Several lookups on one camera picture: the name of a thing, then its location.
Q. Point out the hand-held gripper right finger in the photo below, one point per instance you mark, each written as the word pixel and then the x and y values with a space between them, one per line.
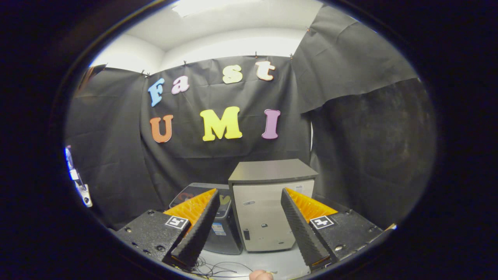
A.
pixel 301 229

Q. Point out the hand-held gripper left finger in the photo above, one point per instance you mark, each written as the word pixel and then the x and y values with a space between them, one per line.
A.
pixel 198 229

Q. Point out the grey washing machine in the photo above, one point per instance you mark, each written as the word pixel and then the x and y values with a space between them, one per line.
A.
pixel 223 239

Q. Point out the beige cabinet with grey top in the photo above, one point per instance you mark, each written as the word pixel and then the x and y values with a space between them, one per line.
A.
pixel 260 210

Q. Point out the black backdrop cloth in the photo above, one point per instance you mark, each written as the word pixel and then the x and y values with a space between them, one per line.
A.
pixel 350 136

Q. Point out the white plastic device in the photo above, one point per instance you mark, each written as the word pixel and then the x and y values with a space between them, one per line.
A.
pixel 79 182

